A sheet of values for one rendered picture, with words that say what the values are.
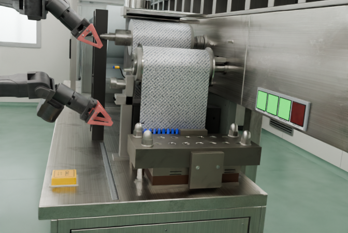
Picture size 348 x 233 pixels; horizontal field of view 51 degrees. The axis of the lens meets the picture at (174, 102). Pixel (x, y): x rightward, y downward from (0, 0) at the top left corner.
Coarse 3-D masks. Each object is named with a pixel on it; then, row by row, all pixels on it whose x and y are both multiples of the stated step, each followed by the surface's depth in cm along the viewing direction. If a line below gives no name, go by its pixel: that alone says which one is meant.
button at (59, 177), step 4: (52, 172) 110; (56, 172) 109; (60, 172) 110; (64, 172) 110; (68, 172) 110; (72, 172) 110; (52, 176) 107; (56, 176) 107; (60, 176) 107; (64, 176) 107; (68, 176) 107; (72, 176) 108; (52, 180) 105; (56, 180) 106; (60, 180) 106; (64, 180) 106; (68, 180) 106; (72, 180) 107; (52, 184) 105; (56, 184) 106; (60, 184) 106; (64, 184) 106; (68, 184) 107
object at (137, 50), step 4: (136, 48) 123; (136, 52) 123; (140, 52) 121; (208, 52) 129; (140, 56) 120; (140, 60) 120; (140, 64) 120; (140, 68) 120; (136, 72) 122; (136, 76) 122; (136, 80) 124
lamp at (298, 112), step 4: (296, 104) 90; (300, 104) 88; (292, 108) 91; (296, 108) 90; (300, 108) 88; (292, 112) 91; (296, 112) 90; (300, 112) 88; (292, 116) 91; (296, 116) 90; (300, 116) 88; (292, 120) 91; (296, 120) 90; (300, 120) 88; (300, 124) 88
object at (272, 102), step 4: (272, 96) 101; (276, 96) 99; (268, 100) 103; (272, 100) 101; (276, 100) 99; (268, 104) 103; (272, 104) 100; (276, 104) 99; (268, 108) 103; (272, 108) 100; (276, 108) 99; (272, 112) 100; (276, 112) 99
